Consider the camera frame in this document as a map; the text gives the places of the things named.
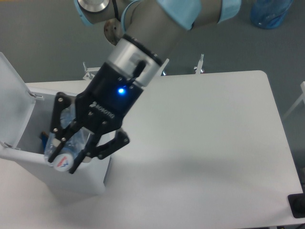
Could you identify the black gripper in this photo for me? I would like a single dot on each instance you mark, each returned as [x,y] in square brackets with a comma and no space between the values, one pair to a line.
[100,108]

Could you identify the crushed clear plastic bottle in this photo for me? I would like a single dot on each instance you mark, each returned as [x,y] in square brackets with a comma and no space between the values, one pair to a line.
[65,159]

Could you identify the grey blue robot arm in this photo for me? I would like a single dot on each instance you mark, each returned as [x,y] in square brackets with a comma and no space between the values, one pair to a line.
[151,29]

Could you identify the white trash can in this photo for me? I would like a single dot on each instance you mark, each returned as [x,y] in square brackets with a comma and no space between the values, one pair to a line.
[89,178]

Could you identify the white trash can lid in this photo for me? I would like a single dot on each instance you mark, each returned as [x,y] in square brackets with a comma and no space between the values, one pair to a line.
[17,103]

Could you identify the blue snack wrapper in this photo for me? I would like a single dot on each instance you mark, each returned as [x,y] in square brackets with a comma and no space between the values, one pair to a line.
[44,139]

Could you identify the blue water jug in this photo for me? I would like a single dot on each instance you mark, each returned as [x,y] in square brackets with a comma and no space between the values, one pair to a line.
[269,14]

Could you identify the black device at edge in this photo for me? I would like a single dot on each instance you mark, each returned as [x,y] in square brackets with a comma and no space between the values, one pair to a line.
[297,205]

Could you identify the white frame at right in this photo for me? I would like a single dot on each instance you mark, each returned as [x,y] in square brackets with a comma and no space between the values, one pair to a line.
[299,100]

